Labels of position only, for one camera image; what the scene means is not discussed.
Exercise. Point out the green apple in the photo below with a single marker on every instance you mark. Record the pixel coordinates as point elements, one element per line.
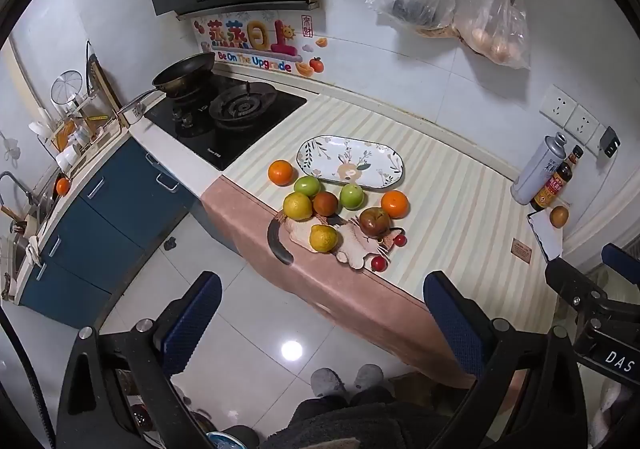
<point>351,196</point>
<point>306,186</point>

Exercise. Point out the red apple with stem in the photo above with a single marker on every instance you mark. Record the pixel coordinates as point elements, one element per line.
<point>375,221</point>

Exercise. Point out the grey gas canister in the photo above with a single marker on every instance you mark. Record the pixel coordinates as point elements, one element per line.
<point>537,169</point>

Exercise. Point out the oval floral ceramic plate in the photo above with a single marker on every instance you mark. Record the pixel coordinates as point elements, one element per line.
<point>350,161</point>

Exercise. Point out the yellow-green citrus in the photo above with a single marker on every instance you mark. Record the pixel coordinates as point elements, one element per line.
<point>297,206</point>
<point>322,238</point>

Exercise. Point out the brown cloth label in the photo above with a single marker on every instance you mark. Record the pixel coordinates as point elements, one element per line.
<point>522,249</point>

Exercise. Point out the metal faucet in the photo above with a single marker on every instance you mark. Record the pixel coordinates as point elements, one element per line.
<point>12,181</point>

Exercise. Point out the grey slipper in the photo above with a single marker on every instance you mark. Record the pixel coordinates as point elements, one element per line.
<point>327,381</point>
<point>367,375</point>

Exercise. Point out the black frying pan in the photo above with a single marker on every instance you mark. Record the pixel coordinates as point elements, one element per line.
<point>182,74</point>

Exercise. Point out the clear bag with brown contents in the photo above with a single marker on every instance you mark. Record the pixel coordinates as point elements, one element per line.
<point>495,24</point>

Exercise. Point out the person's dark fuzzy pants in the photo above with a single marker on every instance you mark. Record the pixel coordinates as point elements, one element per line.
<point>350,416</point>

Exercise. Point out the dark soy sauce bottle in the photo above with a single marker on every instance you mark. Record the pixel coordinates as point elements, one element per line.
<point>555,184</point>

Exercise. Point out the small orange by sink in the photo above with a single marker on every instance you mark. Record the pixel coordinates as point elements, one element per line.
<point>62,185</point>

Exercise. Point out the colourful wall sticker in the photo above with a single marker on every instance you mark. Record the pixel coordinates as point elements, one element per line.
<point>250,44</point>

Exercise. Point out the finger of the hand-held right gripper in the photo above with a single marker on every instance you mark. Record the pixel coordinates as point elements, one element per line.
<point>567,276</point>
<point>622,259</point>

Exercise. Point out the small red cherry tomato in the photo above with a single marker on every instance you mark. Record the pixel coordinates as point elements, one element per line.
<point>378,263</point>
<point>400,240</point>

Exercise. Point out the black gas stove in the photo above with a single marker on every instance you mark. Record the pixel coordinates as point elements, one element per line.
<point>235,124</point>

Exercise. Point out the dark red tomato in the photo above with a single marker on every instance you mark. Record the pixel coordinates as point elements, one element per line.
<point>325,203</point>

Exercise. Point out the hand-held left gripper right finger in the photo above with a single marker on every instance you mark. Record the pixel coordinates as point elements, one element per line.
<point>452,319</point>

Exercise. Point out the brown round fruit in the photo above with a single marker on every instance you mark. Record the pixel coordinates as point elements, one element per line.
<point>559,216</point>

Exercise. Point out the white wall outlet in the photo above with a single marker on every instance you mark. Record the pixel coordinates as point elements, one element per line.
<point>595,141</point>
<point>557,106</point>
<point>582,124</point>

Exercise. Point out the white notepad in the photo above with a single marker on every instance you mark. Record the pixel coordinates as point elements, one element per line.
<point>545,236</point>

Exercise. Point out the round metal strainer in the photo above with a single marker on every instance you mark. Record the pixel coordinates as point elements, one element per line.
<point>67,86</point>

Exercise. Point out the wooden cutting board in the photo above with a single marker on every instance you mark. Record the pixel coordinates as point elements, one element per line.
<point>102,79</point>

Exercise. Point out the striped table cloth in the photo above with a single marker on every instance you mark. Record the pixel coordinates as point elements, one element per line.
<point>450,169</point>

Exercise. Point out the cat-shaped mat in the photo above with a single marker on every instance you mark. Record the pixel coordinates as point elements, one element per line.
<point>352,246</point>

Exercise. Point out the black charger plug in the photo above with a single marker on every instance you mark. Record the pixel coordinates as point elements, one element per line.
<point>610,141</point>

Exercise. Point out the metal sink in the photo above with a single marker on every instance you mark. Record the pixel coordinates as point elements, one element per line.
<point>15,239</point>

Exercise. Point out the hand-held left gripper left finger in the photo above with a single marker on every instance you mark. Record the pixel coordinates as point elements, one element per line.
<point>195,324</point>

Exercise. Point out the dish rack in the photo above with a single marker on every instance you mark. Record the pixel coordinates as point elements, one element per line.
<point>75,129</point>

